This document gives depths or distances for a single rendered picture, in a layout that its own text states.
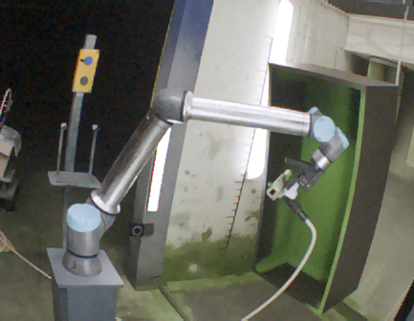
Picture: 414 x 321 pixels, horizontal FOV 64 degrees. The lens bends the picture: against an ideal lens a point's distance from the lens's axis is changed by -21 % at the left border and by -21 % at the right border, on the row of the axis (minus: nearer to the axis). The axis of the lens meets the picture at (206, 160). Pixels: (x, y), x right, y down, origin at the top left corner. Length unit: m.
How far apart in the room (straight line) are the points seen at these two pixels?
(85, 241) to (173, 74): 1.14
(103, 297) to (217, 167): 1.29
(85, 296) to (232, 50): 1.68
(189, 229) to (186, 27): 1.29
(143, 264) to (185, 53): 1.35
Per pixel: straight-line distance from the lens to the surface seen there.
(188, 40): 2.31
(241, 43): 2.49
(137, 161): 1.60
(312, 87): 2.22
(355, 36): 3.15
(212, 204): 2.65
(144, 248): 2.58
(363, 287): 2.89
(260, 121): 1.38
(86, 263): 1.62
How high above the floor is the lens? 1.54
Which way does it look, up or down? 13 degrees down
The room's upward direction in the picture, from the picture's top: 12 degrees clockwise
